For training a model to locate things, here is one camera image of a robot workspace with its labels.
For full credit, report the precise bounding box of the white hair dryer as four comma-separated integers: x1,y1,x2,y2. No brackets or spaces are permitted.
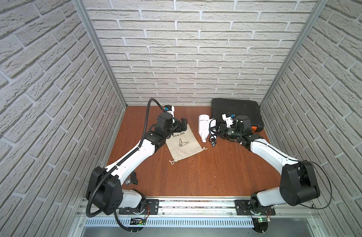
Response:
198,115,217,147

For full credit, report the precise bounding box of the beige linen drawstring bag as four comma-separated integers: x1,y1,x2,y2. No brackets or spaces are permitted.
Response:
166,125,207,165

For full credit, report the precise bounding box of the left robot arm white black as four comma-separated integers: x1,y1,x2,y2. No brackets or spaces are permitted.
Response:
86,112,188,218

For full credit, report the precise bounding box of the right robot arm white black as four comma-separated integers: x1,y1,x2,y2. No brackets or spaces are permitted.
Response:
200,114,320,215

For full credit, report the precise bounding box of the black plastic tool case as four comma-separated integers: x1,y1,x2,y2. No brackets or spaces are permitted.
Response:
212,98,264,132

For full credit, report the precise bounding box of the small black object on table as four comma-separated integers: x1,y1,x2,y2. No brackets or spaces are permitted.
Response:
125,171,138,185

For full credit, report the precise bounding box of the small green circuit board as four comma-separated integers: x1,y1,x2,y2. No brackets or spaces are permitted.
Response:
130,218,146,226

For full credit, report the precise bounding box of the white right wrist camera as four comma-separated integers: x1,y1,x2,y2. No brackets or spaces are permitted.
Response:
222,113,235,128

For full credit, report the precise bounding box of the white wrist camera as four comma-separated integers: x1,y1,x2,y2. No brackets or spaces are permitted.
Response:
164,105,175,117
222,113,235,128

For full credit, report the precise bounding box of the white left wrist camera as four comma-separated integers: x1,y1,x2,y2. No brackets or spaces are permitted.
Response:
164,105,175,117

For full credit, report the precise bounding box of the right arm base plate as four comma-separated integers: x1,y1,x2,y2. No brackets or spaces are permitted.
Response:
234,199,276,216

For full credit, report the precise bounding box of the aluminium mounting rail frame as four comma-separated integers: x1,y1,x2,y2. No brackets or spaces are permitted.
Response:
68,197,329,237

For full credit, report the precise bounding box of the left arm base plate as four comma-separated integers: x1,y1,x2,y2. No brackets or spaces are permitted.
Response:
119,199,159,215

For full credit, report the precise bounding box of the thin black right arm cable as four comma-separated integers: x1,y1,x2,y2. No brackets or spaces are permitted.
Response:
254,140,333,210

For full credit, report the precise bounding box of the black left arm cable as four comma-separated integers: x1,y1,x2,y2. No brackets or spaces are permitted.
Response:
85,98,167,232

